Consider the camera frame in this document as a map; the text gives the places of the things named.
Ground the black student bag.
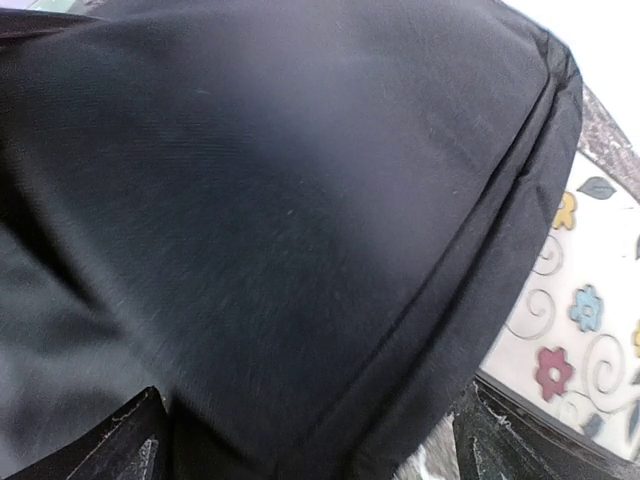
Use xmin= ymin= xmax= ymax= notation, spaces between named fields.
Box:
xmin=1 ymin=1 xmax=583 ymax=479

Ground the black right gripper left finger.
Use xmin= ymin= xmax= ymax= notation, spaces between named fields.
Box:
xmin=9 ymin=387 xmax=168 ymax=480

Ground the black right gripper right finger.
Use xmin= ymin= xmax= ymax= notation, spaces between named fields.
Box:
xmin=452 ymin=375 xmax=639 ymax=480

